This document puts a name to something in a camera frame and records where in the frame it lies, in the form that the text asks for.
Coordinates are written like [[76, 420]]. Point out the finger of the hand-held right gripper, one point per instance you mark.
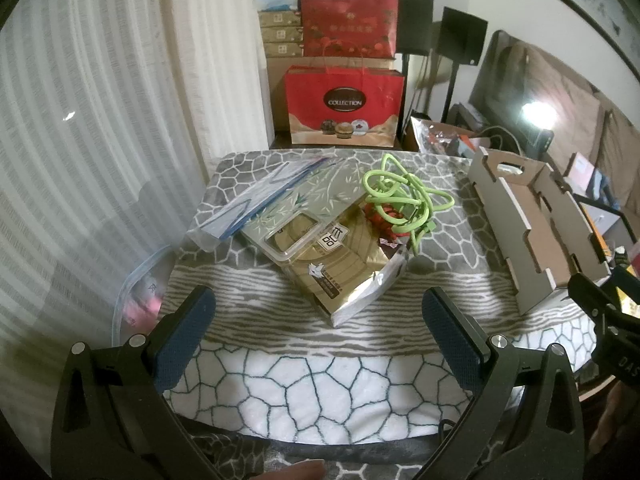
[[592, 292]]

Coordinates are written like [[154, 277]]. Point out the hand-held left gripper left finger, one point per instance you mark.
[[185, 330]]

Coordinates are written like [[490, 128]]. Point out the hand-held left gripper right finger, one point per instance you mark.
[[450, 330]]

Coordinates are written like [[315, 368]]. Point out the gold foil packet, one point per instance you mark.
[[345, 265]]

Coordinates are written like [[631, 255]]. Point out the white cardboard carrier box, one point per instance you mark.
[[500, 210]]

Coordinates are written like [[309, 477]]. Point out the red wrapper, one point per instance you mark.
[[382, 220]]

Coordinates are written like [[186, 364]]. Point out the clear plastic tray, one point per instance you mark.
[[295, 237]]

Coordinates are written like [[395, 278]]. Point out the person's right forearm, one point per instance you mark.
[[607, 420]]

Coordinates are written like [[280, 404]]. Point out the clear zip bag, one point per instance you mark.
[[145, 305]]

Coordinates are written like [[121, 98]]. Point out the pink box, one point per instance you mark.
[[580, 167]]

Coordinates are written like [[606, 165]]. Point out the grey white patterned mat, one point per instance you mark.
[[325, 390]]

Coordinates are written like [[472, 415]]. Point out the person's leg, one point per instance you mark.
[[295, 471]]

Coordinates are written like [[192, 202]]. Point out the brown sofa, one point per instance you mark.
[[580, 110]]

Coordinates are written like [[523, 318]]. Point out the white ribbed curtain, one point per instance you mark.
[[100, 110]]

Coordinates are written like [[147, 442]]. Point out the black speaker stand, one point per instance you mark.
[[451, 90], [407, 95]]

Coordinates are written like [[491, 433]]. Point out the large brown cardboard box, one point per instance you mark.
[[275, 90]]

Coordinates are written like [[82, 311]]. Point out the red chocolate print gift bag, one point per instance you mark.
[[345, 85]]

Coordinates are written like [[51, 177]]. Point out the black speaker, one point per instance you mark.
[[412, 22], [460, 35]]

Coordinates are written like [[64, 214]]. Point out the red floral gift bag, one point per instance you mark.
[[345, 20]]

